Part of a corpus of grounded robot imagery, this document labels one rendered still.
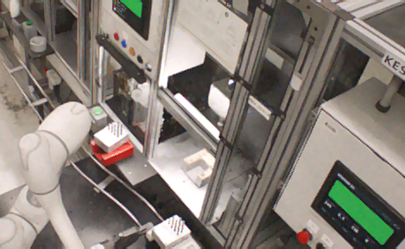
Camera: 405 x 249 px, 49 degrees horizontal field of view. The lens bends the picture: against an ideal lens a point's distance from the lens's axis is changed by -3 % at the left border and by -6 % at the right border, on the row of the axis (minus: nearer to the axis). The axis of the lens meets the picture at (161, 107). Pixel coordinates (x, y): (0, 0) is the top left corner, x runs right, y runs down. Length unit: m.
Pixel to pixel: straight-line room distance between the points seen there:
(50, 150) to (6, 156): 2.00
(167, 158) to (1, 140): 1.68
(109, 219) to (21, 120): 1.63
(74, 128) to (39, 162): 0.17
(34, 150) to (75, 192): 0.95
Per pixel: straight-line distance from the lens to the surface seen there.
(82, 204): 2.25
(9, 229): 1.88
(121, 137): 2.06
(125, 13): 1.80
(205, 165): 2.10
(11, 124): 3.61
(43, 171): 1.40
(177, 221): 1.91
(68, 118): 1.48
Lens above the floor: 2.52
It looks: 42 degrees down
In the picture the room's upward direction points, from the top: 8 degrees clockwise
